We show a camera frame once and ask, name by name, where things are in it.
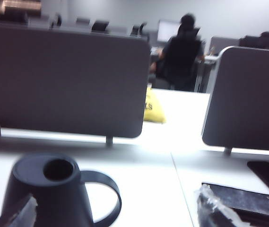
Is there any taped black right gripper left finger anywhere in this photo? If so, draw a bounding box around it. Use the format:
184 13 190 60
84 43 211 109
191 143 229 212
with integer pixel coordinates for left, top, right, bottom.
0 193 39 227

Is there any plastic-wrapped black right gripper right finger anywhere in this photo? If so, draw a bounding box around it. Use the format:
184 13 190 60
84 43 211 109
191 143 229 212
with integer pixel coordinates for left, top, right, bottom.
194 183 246 227

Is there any dark grey watering can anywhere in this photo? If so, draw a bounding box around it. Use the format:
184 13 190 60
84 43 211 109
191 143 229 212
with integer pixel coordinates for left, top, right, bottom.
0 153 122 227

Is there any black flat plate with screws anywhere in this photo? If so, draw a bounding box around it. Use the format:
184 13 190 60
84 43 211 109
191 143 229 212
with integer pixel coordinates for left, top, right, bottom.
201 182 269 224

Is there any black smartphone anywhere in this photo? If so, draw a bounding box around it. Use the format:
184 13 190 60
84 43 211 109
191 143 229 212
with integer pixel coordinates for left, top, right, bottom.
247 160 269 197

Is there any yellow plastic bag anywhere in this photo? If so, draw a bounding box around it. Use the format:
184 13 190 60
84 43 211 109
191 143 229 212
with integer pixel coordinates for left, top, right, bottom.
144 87 167 124

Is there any white-edged grey desk divider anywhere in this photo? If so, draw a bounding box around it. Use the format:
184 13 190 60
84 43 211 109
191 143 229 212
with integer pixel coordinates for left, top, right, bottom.
201 46 269 156

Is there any wide grey desk divider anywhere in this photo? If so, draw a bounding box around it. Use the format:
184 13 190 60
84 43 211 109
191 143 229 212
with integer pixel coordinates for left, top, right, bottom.
0 23 151 145

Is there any black mesh office chair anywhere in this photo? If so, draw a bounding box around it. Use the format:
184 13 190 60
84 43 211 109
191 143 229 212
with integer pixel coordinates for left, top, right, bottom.
150 27 202 92

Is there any black computer monitor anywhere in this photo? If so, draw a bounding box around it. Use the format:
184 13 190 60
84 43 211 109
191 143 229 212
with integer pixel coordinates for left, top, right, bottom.
239 35 269 52

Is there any white lit computer monitor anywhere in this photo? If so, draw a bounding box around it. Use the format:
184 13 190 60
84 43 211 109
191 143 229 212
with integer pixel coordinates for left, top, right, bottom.
157 20 181 42

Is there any seated person in dark shirt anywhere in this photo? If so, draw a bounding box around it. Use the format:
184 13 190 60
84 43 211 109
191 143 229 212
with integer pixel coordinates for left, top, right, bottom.
159 13 206 62

